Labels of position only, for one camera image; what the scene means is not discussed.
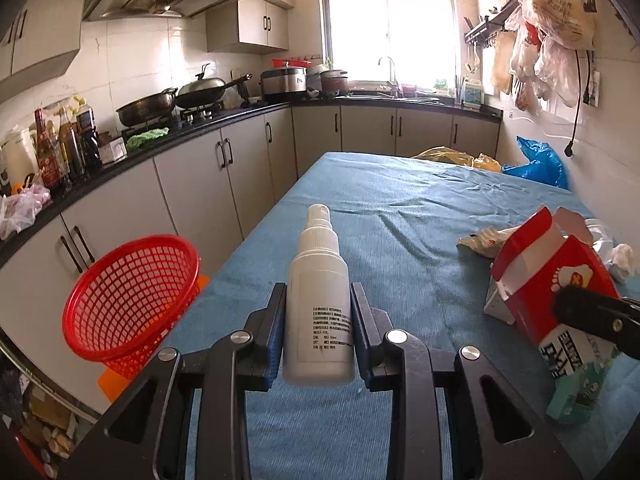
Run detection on hanging beige printed bag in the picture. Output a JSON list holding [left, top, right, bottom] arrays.
[[521, 0, 598, 52]]

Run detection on pile of household clutter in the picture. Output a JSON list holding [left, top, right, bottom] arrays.
[[0, 350, 96, 466]]

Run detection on pink plastic bag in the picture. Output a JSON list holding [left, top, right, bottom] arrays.
[[0, 183, 52, 240]]

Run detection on dark frying pan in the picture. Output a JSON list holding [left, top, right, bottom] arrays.
[[116, 87, 179, 127]]

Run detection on dark red pot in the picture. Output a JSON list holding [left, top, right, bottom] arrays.
[[320, 69, 350, 97]]

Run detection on blue tablecloth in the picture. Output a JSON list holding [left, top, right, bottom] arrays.
[[160, 151, 640, 480]]

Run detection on grey pot with lid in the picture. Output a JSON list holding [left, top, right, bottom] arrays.
[[306, 62, 331, 91]]

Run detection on red plastic basket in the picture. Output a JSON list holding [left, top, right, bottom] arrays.
[[61, 234, 202, 380]]

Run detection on black wall rack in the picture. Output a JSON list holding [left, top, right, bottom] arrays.
[[464, 0, 526, 46]]

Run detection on white spray bottle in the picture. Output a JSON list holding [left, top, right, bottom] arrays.
[[281, 203, 357, 387]]

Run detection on white electric kettle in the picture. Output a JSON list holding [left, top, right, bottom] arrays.
[[0, 127, 40, 188]]

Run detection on steel rice cooker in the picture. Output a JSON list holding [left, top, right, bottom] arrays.
[[260, 59, 308, 103]]

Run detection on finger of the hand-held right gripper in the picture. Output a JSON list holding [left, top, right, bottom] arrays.
[[552, 284, 640, 356]]

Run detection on black power cable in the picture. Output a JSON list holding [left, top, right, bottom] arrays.
[[564, 50, 593, 158]]

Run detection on small cardboard box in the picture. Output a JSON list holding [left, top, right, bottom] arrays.
[[97, 136, 128, 165]]

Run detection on wok with lid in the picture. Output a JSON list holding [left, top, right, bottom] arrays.
[[175, 63, 253, 110]]

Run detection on wall socket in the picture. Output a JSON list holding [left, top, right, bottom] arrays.
[[584, 71, 602, 107]]

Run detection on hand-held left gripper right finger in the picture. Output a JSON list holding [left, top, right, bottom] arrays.
[[350, 282, 583, 480]]

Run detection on black gas stove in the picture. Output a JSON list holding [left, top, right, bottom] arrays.
[[177, 100, 226, 126]]

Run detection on yellow plastic bag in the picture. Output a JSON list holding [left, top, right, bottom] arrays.
[[410, 146, 502, 173]]

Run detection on blue plastic bag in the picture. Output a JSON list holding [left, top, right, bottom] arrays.
[[501, 136, 570, 191]]

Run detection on hanging cutting board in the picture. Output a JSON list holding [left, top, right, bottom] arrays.
[[490, 30, 517, 95]]

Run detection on grey lower cabinets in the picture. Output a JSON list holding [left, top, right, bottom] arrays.
[[0, 105, 503, 421]]

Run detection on black countertop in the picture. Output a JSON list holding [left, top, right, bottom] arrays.
[[0, 94, 503, 261]]

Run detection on blue and white jug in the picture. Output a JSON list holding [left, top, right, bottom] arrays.
[[462, 77, 484, 109]]

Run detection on chrome faucet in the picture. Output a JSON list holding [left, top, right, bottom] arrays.
[[377, 56, 401, 97]]

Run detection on green cloth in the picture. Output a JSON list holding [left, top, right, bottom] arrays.
[[125, 127, 170, 151]]

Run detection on white plastic wrapper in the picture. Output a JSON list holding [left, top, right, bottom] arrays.
[[456, 226, 523, 259]]

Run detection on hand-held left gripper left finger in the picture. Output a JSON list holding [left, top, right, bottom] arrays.
[[57, 282, 288, 480]]

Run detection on cluster of sauce bottles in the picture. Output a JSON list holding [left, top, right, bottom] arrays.
[[32, 95, 103, 191]]

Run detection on grey upper cabinet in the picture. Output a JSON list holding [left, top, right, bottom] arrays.
[[0, 0, 91, 88], [206, 0, 296, 53]]

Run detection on kitchen window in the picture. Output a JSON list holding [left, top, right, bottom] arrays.
[[322, 0, 461, 86]]

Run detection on crumpled white tissue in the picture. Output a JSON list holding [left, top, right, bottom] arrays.
[[597, 242, 637, 283]]

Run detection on red and white carton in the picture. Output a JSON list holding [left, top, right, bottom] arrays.
[[489, 205, 623, 378]]

